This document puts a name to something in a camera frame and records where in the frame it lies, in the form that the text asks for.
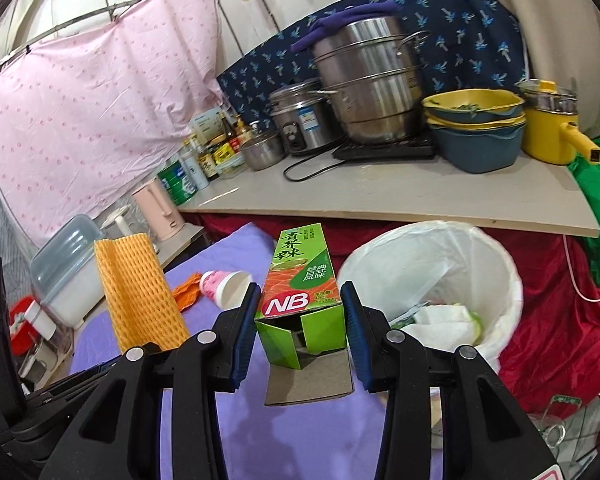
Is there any clear glass jug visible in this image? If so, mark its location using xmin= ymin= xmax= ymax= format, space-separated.
xmin=530 ymin=394 xmax=600 ymax=452

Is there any steel steamer pot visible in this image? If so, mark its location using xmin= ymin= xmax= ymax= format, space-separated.
xmin=310 ymin=16 xmax=431 ymax=145

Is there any black power cable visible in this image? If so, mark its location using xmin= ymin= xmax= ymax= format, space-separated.
xmin=284 ymin=152 xmax=341 ymax=182

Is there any small lidded steel pot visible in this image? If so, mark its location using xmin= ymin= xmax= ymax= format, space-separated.
xmin=240 ymin=132 xmax=286 ymax=171

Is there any purple tablecloth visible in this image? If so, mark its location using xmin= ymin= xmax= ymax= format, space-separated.
xmin=67 ymin=222 xmax=446 ymax=480

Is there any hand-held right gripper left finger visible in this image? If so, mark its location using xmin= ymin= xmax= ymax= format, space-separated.
xmin=40 ymin=281 xmax=263 ymax=480

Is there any white paper towel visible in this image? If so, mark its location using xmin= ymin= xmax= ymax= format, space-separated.
xmin=412 ymin=305 xmax=476 ymax=346

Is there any clear food container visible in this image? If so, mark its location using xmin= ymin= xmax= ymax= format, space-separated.
xmin=215 ymin=157 xmax=246 ymax=181

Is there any steel rice cooker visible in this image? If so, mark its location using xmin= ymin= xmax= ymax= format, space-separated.
xmin=269 ymin=79 xmax=338 ymax=157

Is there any white cable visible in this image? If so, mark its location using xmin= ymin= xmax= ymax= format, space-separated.
xmin=562 ymin=235 xmax=600 ymax=303

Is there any pale green carton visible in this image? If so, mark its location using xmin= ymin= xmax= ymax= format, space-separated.
xmin=189 ymin=109 xmax=226 ymax=136

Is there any purple cloth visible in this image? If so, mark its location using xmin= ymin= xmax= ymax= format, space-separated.
xmin=290 ymin=0 xmax=403 ymax=53

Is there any black induction cooker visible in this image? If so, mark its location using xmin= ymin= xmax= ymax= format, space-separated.
xmin=331 ymin=132 xmax=438 ymax=161

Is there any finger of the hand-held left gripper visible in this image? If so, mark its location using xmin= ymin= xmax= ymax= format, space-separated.
xmin=22 ymin=352 xmax=131 ymax=412

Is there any beige curtain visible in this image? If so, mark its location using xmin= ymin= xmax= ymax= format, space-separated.
xmin=480 ymin=0 xmax=600 ymax=141

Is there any white bottle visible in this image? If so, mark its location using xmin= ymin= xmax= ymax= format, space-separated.
xmin=189 ymin=152 xmax=210 ymax=190

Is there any yellow green plastic bag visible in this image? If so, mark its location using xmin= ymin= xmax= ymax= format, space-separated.
xmin=390 ymin=301 xmax=485 ymax=346

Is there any white lined trash bin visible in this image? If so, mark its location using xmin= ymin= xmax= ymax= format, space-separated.
xmin=337 ymin=220 xmax=524 ymax=401

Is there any red plastic basin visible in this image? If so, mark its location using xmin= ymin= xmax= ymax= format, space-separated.
xmin=10 ymin=296 xmax=43 ymax=356

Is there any blue plastic basin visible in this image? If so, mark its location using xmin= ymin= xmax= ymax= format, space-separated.
xmin=427 ymin=122 xmax=527 ymax=174

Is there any green tin can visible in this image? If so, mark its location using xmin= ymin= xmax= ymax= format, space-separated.
xmin=157 ymin=157 xmax=199 ymax=206

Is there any orange crumpled wrapper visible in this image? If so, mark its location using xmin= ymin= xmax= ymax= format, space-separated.
xmin=172 ymin=272 xmax=203 ymax=311

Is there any dark sauce bottle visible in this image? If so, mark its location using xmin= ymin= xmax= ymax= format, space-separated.
xmin=197 ymin=145 xmax=220 ymax=182

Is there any pink dotted curtain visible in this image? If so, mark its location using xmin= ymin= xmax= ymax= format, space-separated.
xmin=0 ymin=0 xmax=226 ymax=241

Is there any red cloth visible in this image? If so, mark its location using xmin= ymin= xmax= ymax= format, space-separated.
xmin=180 ymin=212 xmax=600 ymax=413

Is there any green cloth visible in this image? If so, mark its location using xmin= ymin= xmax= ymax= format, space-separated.
xmin=567 ymin=140 xmax=600 ymax=291

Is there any pink paper cup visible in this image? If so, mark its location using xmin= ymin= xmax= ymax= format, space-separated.
xmin=200 ymin=270 xmax=253 ymax=309

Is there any lidded dish storage box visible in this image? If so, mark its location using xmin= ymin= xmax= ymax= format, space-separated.
xmin=30 ymin=214 xmax=108 ymax=328

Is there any navy floral cloth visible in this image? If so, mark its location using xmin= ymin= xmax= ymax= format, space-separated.
xmin=216 ymin=0 xmax=526 ymax=121

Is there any yellow plastic basin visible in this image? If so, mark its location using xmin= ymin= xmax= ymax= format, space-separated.
xmin=425 ymin=114 xmax=527 ymax=134
xmin=421 ymin=89 xmax=525 ymax=123

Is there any pink electric kettle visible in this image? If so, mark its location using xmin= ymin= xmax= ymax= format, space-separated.
xmin=131 ymin=177 xmax=185 ymax=241

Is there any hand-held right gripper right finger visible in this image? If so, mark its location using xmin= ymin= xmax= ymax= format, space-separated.
xmin=339 ymin=281 xmax=556 ymax=480

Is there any green carton box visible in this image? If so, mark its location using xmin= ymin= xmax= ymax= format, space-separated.
xmin=254 ymin=223 xmax=356 ymax=407

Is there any yellow handled pot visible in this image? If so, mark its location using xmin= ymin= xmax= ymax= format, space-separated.
xmin=517 ymin=79 xmax=600 ymax=166

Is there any orange foam net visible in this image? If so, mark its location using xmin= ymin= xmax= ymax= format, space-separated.
xmin=94 ymin=234 xmax=191 ymax=355

